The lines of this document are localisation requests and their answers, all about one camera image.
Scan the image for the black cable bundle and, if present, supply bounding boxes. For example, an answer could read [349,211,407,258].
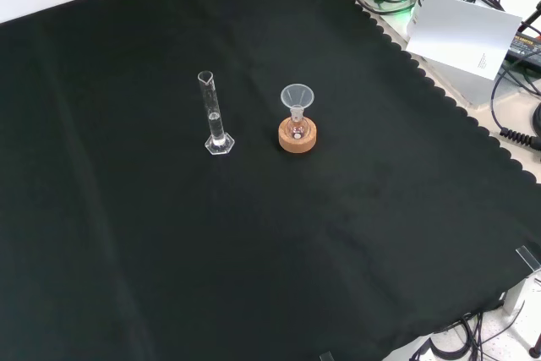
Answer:
[408,309,529,361]

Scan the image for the small round-bottom glass flask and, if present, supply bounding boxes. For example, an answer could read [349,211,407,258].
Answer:
[285,107,309,141]

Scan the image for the clear glass graduated cylinder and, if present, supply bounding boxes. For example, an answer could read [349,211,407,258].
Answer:
[196,70,236,156]

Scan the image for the cork ring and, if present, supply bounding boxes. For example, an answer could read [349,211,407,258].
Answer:
[277,118,319,154]

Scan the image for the black flat device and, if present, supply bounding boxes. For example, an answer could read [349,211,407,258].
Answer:
[505,25,541,68]

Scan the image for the coiled black cable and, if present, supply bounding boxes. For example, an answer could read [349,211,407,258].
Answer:
[489,59,541,149]

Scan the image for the pale board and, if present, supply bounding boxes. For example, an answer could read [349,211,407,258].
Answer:
[405,0,523,81]

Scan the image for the grey bench leg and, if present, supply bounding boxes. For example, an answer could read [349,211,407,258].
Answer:
[502,270,541,315]

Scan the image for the clear plastic funnel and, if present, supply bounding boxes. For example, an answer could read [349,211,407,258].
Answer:
[280,84,315,122]

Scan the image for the black cloth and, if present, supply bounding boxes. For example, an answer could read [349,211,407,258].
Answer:
[0,0,541,361]

